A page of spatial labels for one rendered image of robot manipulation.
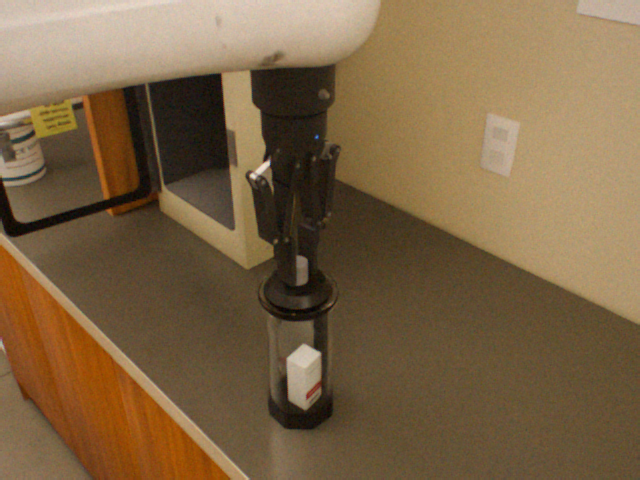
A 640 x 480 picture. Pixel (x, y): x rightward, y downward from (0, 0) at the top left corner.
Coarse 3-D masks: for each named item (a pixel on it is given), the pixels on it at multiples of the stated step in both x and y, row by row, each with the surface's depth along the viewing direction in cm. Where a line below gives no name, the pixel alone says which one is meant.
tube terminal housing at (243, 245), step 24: (240, 72) 108; (240, 96) 110; (240, 120) 112; (240, 144) 114; (264, 144) 118; (240, 168) 116; (168, 192) 141; (240, 192) 119; (192, 216) 137; (240, 216) 122; (216, 240) 133; (240, 240) 126; (264, 240) 129; (240, 264) 130
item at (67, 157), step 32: (96, 96) 126; (0, 128) 118; (32, 128) 122; (64, 128) 125; (96, 128) 129; (128, 128) 133; (0, 160) 121; (32, 160) 124; (64, 160) 128; (96, 160) 132; (128, 160) 136; (32, 192) 127; (64, 192) 131; (96, 192) 135
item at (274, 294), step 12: (300, 264) 84; (276, 276) 87; (300, 276) 84; (312, 276) 87; (324, 276) 87; (264, 288) 86; (276, 288) 84; (288, 288) 84; (300, 288) 84; (312, 288) 84; (324, 288) 85; (276, 300) 84; (288, 300) 83; (300, 300) 83; (312, 300) 84; (324, 300) 84
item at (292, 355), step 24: (336, 288) 87; (288, 312) 83; (312, 312) 83; (288, 336) 86; (312, 336) 86; (288, 360) 88; (312, 360) 89; (288, 384) 91; (312, 384) 91; (288, 408) 94; (312, 408) 94
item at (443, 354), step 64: (64, 256) 133; (128, 256) 133; (192, 256) 133; (320, 256) 133; (384, 256) 133; (448, 256) 133; (128, 320) 116; (192, 320) 116; (256, 320) 116; (384, 320) 116; (448, 320) 116; (512, 320) 116; (576, 320) 116; (192, 384) 103; (256, 384) 103; (384, 384) 103; (448, 384) 103; (512, 384) 103; (576, 384) 103; (256, 448) 93; (320, 448) 93; (384, 448) 93; (448, 448) 93; (512, 448) 93; (576, 448) 93
